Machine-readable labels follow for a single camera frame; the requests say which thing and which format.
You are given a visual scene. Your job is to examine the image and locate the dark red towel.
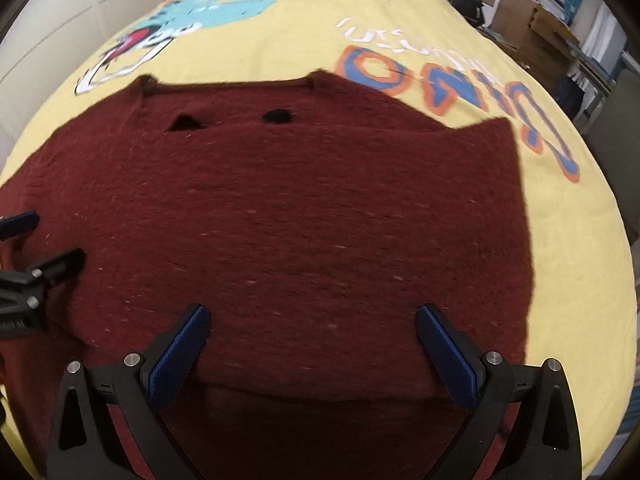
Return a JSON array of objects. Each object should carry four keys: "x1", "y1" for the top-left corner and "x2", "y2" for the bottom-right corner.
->
[{"x1": 0, "y1": 71, "x2": 538, "y2": 480}]

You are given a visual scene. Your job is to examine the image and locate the white wardrobe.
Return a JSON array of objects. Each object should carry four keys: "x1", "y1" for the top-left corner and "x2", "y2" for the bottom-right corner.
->
[{"x1": 0, "y1": 0, "x2": 193, "y2": 142}]

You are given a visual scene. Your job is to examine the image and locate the yellow printed blanket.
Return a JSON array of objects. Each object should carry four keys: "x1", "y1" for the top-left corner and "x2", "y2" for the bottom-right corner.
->
[{"x1": 0, "y1": 0, "x2": 638, "y2": 480}]

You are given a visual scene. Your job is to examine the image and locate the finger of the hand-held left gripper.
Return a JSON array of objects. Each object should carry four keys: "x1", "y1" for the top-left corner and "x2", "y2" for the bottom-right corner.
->
[
  {"x1": 0, "y1": 211, "x2": 41, "y2": 241},
  {"x1": 0, "y1": 248, "x2": 87, "y2": 313}
]

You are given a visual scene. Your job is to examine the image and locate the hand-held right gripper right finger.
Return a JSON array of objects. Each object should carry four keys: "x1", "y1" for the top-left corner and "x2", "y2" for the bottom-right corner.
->
[{"x1": 416, "y1": 302, "x2": 583, "y2": 480}]

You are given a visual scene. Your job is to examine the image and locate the brown wooden cabinet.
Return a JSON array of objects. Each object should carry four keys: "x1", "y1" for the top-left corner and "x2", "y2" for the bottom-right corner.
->
[{"x1": 489, "y1": 0, "x2": 583, "y2": 93}]

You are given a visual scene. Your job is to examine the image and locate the teal curtain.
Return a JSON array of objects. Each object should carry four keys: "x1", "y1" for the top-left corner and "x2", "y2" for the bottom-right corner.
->
[{"x1": 565, "y1": 0, "x2": 628, "y2": 77}]

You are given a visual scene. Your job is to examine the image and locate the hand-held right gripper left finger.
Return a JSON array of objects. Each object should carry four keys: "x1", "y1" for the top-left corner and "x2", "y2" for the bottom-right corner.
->
[{"x1": 47, "y1": 302, "x2": 212, "y2": 480}]

